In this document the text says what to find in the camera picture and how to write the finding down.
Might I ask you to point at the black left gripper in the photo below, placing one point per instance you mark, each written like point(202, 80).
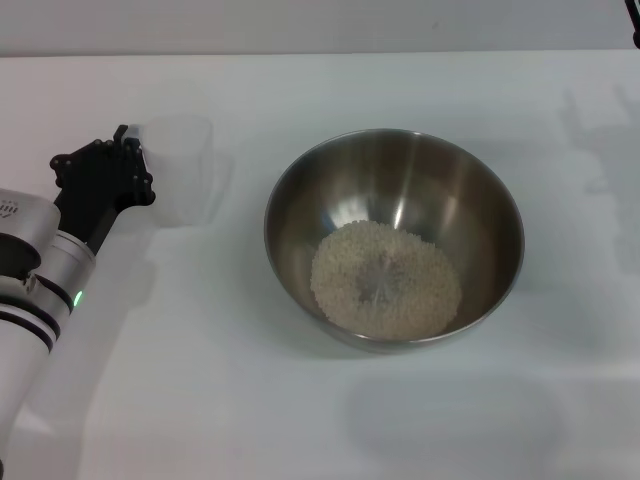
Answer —
point(95, 195)

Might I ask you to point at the white rice grains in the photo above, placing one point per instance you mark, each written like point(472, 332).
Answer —
point(340, 270)

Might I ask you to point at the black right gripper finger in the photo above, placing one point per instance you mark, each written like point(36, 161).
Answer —
point(637, 20)

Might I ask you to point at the clear plastic measuring cup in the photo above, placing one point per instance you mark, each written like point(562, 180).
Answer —
point(180, 170)

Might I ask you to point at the stainless steel mixing bowl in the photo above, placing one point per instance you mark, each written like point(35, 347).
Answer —
point(400, 180)

